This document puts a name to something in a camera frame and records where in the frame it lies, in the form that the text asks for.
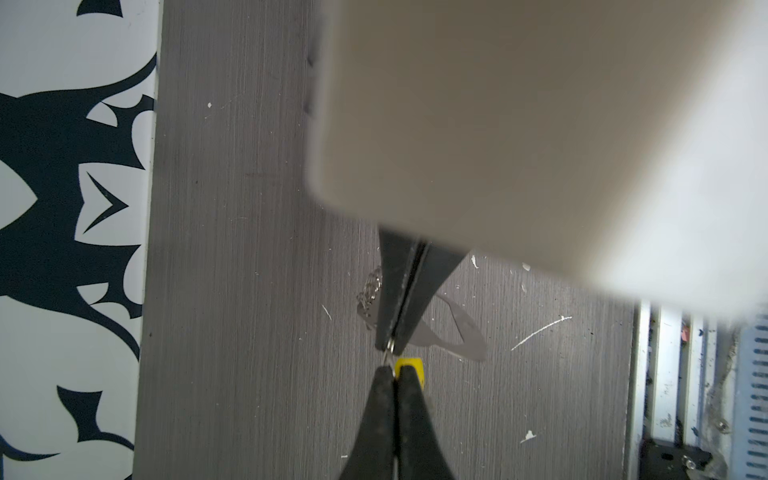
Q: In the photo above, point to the yellow key tag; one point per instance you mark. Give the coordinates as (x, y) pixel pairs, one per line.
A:
(410, 362)

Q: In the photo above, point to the aluminium front rail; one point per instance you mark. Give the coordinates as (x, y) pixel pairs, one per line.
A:
(681, 386)

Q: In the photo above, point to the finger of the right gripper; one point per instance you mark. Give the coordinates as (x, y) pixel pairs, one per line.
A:
(394, 250)
(428, 266)

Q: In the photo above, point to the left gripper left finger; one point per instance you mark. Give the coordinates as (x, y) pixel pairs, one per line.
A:
(372, 455)

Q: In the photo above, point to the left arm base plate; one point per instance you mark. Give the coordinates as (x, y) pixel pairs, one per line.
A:
(666, 461)

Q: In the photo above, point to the white slotted cable duct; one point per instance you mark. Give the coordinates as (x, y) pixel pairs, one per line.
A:
(749, 430)

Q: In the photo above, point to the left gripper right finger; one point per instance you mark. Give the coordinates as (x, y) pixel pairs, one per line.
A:
(419, 455)

